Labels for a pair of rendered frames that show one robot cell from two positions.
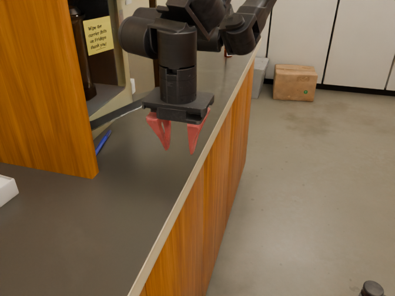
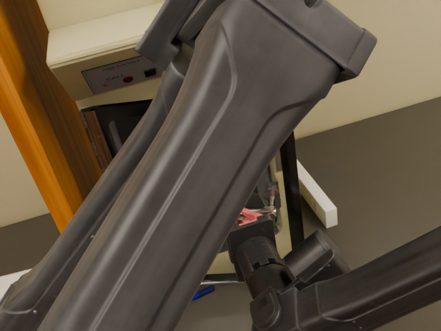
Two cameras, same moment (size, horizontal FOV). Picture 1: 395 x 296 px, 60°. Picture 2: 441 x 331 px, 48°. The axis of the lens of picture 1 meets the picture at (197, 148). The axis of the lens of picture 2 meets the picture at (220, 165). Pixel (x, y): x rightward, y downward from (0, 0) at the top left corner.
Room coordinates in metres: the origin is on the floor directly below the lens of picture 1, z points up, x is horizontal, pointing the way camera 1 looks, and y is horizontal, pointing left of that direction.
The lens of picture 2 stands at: (0.62, -0.40, 1.71)
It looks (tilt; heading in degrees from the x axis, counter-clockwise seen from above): 35 degrees down; 66
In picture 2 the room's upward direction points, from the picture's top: 12 degrees counter-clockwise
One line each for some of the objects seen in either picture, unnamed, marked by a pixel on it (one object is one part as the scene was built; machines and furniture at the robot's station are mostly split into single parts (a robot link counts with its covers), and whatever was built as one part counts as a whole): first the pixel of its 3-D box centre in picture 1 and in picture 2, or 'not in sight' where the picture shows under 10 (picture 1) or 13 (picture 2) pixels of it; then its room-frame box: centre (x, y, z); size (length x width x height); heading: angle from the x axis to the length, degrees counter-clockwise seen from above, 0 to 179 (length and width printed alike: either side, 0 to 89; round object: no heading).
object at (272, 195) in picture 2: not in sight; (250, 206); (0.89, 0.13, 1.20); 0.10 x 0.05 x 0.03; 144
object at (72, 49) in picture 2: not in sight; (176, 48); (0.86, 0.20, 1.46); 0.32 x 0.12 x 0.10; 164
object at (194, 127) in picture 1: (184, 127); not in sight; (0.50, 0.02, 1.14); 0.07 x 0.07 x 0.09; 74
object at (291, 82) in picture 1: (293, 82); not in sight; (3.36, -1.00, 0.14); 0.41 x 0.33 x 0.29; 80
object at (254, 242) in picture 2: not in sight; (258, 261); (0.84, 0.03, 1.20); 0.07 x 0.07 x 0.10; 74
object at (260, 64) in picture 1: (237, 76); not in sight; (3.50, -0.42, 0.17); 0.60 x 0.42 x 0.33; 72
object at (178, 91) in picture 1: (178, 86); not in sight; (0.50, 0.03, 1.21); 0.10 x 0.07 x 0.07; 74
